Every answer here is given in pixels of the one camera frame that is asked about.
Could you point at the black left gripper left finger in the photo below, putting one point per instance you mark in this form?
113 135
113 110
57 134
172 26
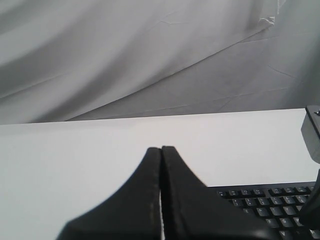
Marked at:
131 213

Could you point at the grey backdrop cloth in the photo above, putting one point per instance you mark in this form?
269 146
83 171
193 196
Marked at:
72 60

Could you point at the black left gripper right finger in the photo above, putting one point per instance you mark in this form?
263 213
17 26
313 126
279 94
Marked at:
192 211

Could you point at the black acer keyboard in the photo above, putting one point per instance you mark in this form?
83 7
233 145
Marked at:
277 204

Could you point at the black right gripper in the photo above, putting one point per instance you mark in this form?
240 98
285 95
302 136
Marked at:
309 214

